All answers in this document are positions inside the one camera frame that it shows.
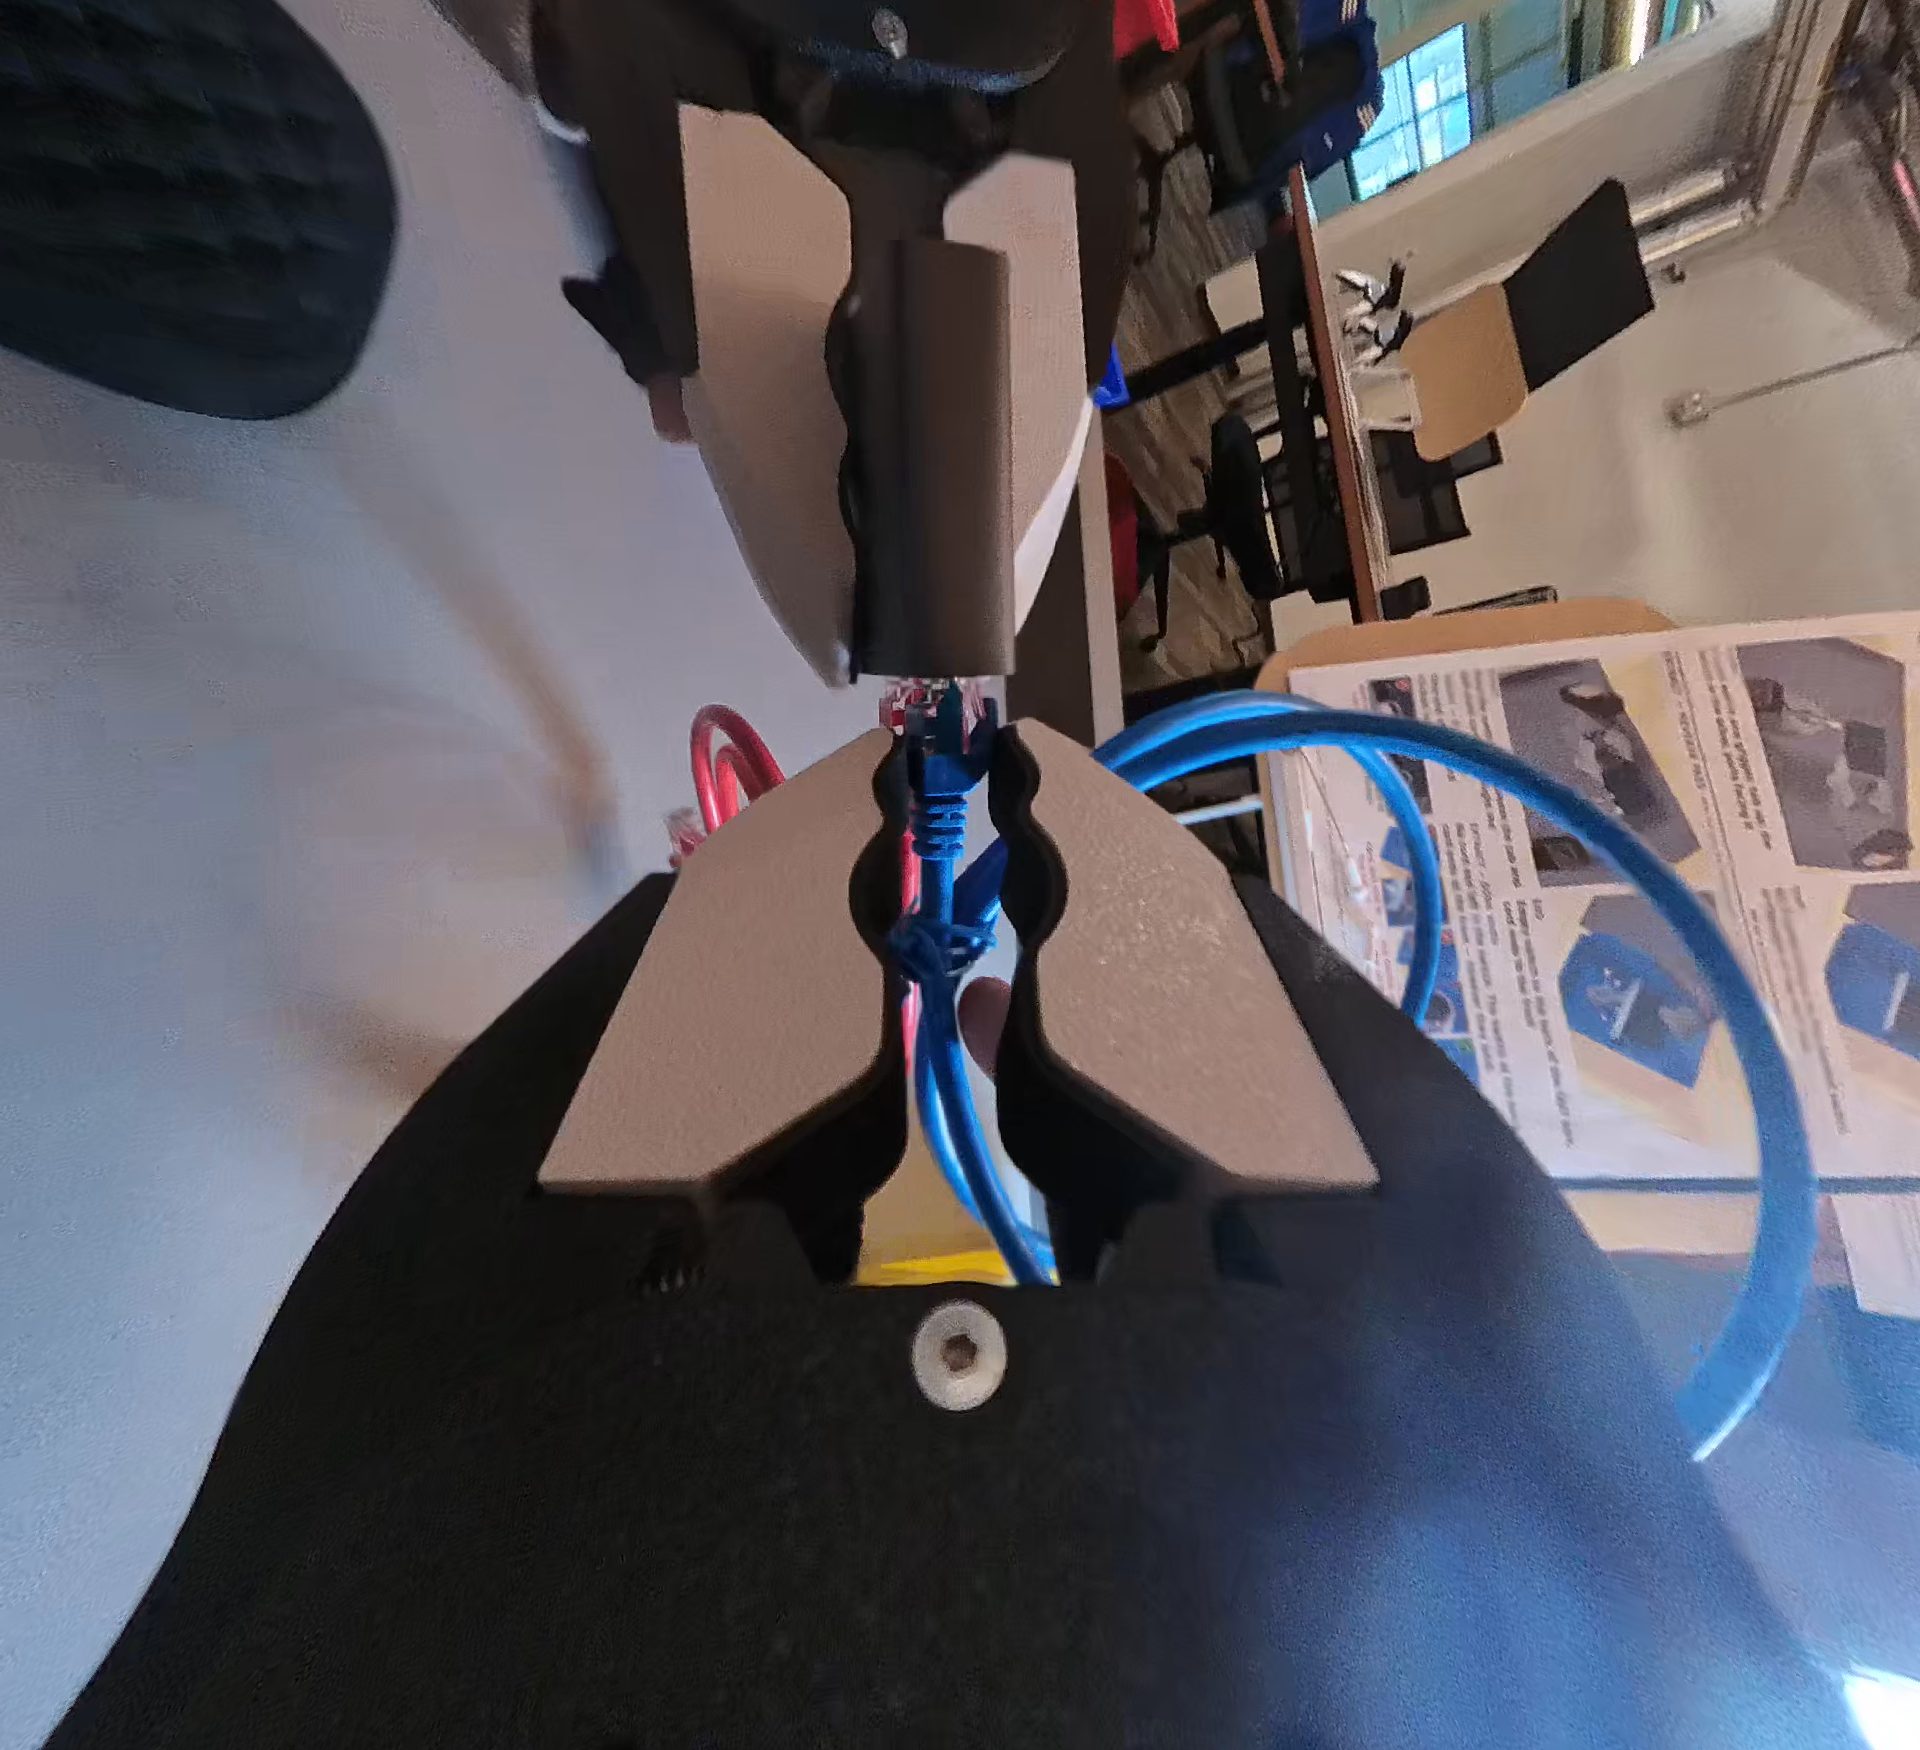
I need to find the black foam pad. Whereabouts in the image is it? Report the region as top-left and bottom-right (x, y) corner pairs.
(0, 0), (400, 421)

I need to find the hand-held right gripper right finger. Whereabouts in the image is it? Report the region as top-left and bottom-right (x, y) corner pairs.
(995, 718), (1382, 1194)

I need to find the yellow plastic bin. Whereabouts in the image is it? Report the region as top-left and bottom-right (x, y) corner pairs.
(853, 1164), (1061, 1290)

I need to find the chair with black backrest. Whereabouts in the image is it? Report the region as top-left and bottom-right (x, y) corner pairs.
(1402, 178), (1660, 463)

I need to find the blue striped cloth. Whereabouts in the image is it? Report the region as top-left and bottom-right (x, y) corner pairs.
(1296, 0), (1387, 180)

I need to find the blue ethernet cable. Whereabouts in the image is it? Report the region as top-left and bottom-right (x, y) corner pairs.
(884, 677), (1820, 1461)

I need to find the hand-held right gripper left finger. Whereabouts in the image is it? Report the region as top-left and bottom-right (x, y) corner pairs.
(535, 726), (915, 1201)

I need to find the red ethernet cable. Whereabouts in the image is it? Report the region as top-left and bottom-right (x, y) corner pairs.
(667, 673), (1000, 1032)

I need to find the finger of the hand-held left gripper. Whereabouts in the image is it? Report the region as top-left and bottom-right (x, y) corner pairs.
(942, 149), (1098, 642)
(678, 104), (865, 688)

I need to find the dark grey ethernet adapter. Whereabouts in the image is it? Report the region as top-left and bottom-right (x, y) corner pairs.
(846, 234), (1023, 680)

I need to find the brown wooden desk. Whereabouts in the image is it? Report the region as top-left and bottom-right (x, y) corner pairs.
(1206, 0), (1390, 624)

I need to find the printed instruction sheet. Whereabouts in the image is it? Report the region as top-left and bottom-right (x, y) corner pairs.
(1287, 617), (1920, 1318)

